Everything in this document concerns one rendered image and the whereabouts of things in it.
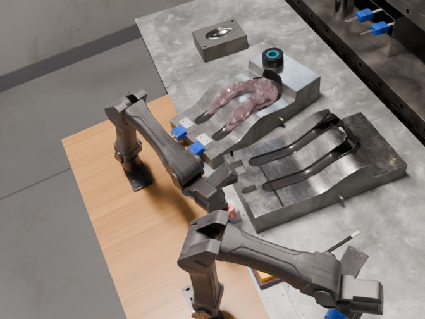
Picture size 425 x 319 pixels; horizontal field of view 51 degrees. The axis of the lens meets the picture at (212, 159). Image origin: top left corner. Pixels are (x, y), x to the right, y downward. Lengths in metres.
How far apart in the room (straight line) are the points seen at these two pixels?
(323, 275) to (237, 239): 0.17
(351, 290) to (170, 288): 0.57
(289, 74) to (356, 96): 0.27
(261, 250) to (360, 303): 0.22
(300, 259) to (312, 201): 0.50
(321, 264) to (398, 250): 0.51
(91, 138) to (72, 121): 1.40
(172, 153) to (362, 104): 0.84
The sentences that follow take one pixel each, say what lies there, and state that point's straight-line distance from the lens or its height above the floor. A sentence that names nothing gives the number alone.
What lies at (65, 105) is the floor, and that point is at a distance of 3.31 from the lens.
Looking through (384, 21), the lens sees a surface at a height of 0.92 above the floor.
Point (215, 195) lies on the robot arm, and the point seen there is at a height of 1.06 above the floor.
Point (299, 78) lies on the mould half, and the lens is 1.65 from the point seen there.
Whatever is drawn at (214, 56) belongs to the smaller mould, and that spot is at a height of 0.82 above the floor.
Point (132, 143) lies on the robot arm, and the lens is 1.41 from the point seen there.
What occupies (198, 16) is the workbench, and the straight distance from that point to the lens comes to 2.26.
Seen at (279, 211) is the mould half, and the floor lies 0.87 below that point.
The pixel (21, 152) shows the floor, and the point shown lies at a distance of 3.13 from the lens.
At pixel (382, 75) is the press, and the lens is 1.88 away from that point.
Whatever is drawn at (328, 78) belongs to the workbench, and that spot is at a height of 0.80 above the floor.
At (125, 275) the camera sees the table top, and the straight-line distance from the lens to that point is 1.37.
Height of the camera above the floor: 1.96
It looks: 49 degrees down
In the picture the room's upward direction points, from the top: 12 degrees counter-clockwise
